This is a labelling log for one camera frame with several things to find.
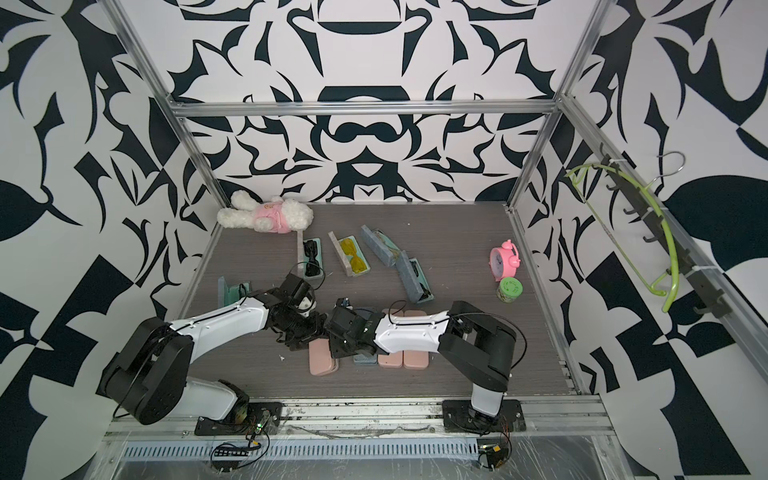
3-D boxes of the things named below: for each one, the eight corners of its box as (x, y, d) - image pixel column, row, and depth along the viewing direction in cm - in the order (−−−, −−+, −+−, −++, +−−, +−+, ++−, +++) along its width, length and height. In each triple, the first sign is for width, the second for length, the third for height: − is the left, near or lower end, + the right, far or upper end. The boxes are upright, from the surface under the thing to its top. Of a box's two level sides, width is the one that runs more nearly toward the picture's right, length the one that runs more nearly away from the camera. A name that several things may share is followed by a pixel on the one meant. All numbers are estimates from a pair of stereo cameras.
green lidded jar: (506, 306, 95) (511, 299, 91) (490, 290, 99) (495, 282, 95) (521, 296, 98) (526, 288, 94) (505, 281, 101) (510, 272, 97)
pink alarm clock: (494, 284, 99) (504, 266, 91) (487, 258, 106) (496, 239, 98) (511, 284, 99) (522, 266, 91) (503, 258, 106) (513, 239, 98)
